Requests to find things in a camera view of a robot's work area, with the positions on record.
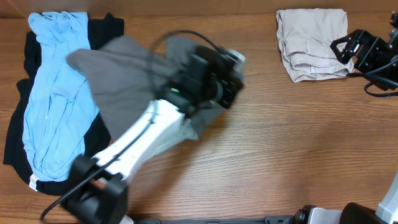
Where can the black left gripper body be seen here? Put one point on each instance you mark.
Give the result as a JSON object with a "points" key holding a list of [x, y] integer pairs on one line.
{"points": [[224, 93]]}

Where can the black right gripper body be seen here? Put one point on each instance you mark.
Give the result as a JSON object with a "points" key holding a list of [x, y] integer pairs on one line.
{"points": [[374, 56]]}

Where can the grey shorts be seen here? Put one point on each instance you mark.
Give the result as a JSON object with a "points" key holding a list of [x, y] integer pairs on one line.
{"points": [[120, 88]]}

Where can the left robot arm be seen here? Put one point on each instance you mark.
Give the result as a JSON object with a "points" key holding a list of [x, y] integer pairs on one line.
{"points": [[99, 191]]}

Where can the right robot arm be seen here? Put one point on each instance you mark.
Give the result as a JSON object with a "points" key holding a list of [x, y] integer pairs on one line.
{"points": [[382, 83]]}

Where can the folded beige shorts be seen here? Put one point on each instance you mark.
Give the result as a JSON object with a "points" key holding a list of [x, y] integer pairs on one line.
{"points": [[304, 37]]}

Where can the light blue garment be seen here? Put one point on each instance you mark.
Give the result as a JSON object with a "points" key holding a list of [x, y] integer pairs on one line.
{"points": [[60, 108]]}

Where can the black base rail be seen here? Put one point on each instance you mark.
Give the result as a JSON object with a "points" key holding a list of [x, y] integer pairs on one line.
{"points": [[211, 221]]}

